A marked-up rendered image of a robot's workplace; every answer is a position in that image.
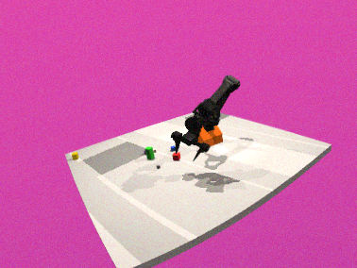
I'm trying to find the yellow block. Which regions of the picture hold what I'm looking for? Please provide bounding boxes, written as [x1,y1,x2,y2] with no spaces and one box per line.
[72,152,78,160]

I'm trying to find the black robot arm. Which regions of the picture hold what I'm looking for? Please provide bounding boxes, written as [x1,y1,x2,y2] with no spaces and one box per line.
[181,75,241,146]

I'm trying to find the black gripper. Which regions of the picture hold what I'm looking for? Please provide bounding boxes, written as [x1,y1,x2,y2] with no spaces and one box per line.
[171,129,211,161]

